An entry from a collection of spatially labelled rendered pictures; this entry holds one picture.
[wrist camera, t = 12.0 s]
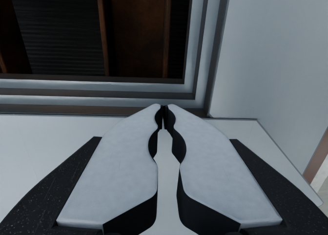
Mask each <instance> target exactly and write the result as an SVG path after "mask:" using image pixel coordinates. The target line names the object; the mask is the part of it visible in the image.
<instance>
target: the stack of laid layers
mask: <svg viewBox="0 0 328 235"><path fill-rule="evenodd" d="M226 2H227V0H189V10H188V21H187V31H186V42H185V53H184V68H183V79H181V78H134V77H102V76H71V75H39V74H7V73H0V114H48V115H95V116H131V115H133V114H135V113H137V112H139V111H141V110H143V109H145V108H147V107H149V106H151V105H153V104H159V105H163V106H165V105H169V104H175V105H177V106H179V107H180V108H182V109H184V110H186V111H188V112H190V113H192V114H194V115H196V116H198V117H200V118H211V117H210V115H209V114H208V107H209V101H210V96H211V90H212V84H213V79H214V73H215V67H216V61H217V55H218V50H219V44H220V38H221V32H222V26H223V21H224V15H225V9H226Z"/></svg>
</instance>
